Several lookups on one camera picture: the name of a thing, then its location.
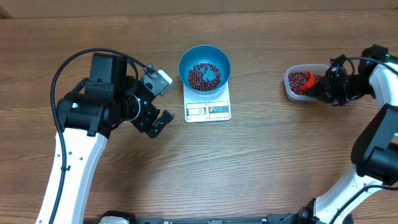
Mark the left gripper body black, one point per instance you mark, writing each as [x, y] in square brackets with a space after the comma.
[145, 117]

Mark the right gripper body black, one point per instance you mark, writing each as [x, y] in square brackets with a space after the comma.
[339, 86]

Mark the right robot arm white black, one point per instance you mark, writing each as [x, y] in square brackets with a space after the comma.
[374, 155]

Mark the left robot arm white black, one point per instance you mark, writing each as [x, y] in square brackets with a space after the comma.
[119, 89]

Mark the white digital kitchen scale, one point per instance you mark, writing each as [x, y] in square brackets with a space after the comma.
[207, 108]

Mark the red beans in bowl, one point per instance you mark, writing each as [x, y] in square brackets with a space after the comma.
[204, 77]

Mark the blue bowl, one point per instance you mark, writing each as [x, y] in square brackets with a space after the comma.
[204, 54]

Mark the clear plastic container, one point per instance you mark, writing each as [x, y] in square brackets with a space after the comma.
[316, 68]

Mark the red beans in container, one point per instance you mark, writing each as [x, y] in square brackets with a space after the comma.
[299, 82]

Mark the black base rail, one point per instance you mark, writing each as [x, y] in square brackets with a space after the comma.
[112, 216]

